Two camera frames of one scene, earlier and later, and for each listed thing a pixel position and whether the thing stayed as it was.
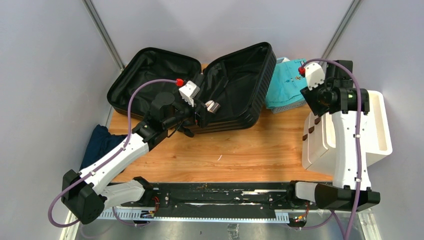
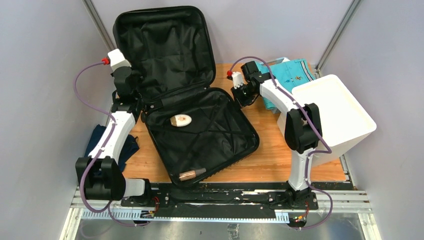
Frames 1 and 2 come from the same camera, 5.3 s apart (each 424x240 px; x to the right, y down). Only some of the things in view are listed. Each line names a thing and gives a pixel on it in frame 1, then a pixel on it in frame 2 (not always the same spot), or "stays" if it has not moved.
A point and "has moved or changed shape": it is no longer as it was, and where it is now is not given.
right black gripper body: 320,91 to 243,95
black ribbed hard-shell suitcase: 229,91 has moved or changed shape
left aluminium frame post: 104,34 stays
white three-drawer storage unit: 319,156 has moved or changed shape
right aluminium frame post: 341,29 stays
